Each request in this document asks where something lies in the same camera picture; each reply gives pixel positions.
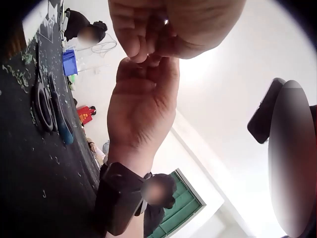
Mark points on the blue plastic bin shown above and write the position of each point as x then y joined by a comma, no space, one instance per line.
69,62

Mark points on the person's right thumb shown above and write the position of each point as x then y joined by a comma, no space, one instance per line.
171,79

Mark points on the person's right hand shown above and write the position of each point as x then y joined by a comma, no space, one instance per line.
141,116

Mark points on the black work mat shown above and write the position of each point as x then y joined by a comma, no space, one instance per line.
27,158

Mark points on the person's left hand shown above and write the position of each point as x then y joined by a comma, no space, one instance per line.
198,22

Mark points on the green framed window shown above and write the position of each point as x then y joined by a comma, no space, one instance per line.
183,200

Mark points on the person's left fingers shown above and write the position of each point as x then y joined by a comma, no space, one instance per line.
146,42

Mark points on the black wrist band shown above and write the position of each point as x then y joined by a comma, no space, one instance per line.
116,195

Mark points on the red bag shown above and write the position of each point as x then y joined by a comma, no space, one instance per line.
85,115

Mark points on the scatter of green scraps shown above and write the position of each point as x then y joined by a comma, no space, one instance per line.
23,72

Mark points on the person's right fingers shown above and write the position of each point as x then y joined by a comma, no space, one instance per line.
133,74

